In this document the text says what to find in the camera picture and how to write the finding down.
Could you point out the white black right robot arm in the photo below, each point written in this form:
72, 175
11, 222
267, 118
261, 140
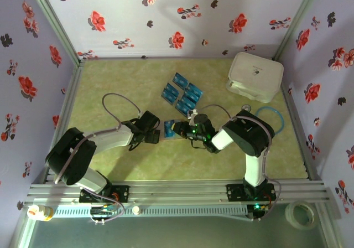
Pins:
222, 140

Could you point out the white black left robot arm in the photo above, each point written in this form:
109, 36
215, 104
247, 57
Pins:
110, 140

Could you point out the small white round knob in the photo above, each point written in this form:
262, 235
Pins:
135, 209

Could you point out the white fabric zipper pouch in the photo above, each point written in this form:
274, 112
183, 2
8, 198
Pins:
254, 73

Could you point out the small circuit board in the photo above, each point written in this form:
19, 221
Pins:
103, 211
257, 207

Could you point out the blue tube stethoscope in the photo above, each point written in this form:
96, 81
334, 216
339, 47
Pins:
280, 120

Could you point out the clear tape roll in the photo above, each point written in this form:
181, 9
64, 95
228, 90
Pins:
289, 214

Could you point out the white bottle yellow cap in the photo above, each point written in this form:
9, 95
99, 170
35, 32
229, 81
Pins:
40, 212

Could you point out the long aluminium frame rail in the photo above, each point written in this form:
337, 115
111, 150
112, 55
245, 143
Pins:
177, 192

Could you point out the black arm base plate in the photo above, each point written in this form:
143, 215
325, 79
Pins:
235, 192
121, 194

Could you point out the thin aluminium rail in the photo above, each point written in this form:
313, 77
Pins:
166, 57

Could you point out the aluminium side rail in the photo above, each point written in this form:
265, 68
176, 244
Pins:
70, 93
307, 154

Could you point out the aluminium frame post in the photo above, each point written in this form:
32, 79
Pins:
55, 21
295, 21

